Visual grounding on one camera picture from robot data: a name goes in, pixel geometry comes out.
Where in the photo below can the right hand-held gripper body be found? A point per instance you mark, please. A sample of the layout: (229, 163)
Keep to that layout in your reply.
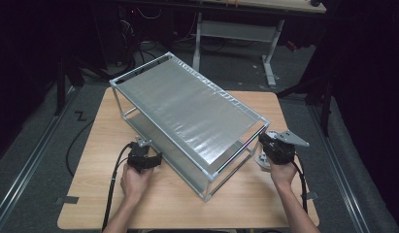
(279, 152)

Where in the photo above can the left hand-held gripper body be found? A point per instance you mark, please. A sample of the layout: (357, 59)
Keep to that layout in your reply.
(137, 158)

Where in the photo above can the person's left hand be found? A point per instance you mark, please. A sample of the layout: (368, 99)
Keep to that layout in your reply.
(132, 184)

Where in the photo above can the person's right hand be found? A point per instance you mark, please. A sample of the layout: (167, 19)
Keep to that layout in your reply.
(282, 174)

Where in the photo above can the dark computer tower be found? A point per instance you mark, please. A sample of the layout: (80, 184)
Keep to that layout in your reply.
(113, 32)

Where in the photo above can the silver metal shelf rack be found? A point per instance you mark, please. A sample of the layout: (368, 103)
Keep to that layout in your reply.
(187, 110)

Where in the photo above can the desk with white legs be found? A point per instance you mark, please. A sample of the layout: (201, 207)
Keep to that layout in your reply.
(239, 30)

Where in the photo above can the dark metal stand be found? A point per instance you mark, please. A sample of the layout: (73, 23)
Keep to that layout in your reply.
(60, 90)
(326, 110)

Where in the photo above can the metal floor rail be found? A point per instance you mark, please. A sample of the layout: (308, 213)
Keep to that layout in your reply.
(344, 191)
(25, 170)

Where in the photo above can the grey tape piece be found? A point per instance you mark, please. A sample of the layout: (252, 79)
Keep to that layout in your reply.
(69, 200)
(310, 195)

